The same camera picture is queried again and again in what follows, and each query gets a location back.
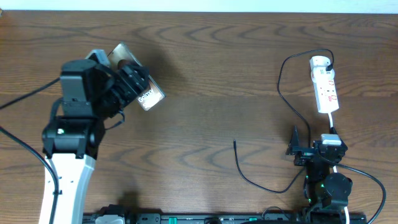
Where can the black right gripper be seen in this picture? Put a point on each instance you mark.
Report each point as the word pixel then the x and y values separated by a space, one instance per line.
pixel 305 155

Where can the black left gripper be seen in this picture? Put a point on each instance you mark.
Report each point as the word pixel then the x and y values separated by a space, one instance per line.
pixel 131 82

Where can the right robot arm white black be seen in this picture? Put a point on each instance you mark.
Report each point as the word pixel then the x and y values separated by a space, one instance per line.
pixel 326 191

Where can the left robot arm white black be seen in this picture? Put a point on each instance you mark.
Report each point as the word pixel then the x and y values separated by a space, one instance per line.
pixel 92 93

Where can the white charger adapter plug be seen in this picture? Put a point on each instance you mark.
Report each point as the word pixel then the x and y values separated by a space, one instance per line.
pixel 319 61

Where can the white power strip red switches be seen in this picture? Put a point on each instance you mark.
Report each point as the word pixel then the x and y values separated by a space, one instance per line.
pixel 325 90

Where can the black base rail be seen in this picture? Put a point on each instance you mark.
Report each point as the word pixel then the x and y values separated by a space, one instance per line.
pixel 119 214

